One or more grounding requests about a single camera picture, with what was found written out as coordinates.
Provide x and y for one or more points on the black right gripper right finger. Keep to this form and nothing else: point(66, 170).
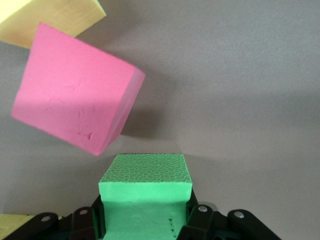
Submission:
point(207, 225)

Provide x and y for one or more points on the large table mat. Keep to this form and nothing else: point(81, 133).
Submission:
point(225, 75)

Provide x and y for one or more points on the yellow foam block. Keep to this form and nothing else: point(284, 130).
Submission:
point(12, 222)
point(50, 17)

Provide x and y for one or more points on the red foam block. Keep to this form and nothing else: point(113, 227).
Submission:
point(75, 92)

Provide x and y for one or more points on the green foam block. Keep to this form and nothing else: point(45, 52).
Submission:
point(145, 190)

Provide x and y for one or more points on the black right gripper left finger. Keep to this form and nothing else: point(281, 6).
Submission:
point(75, 227)

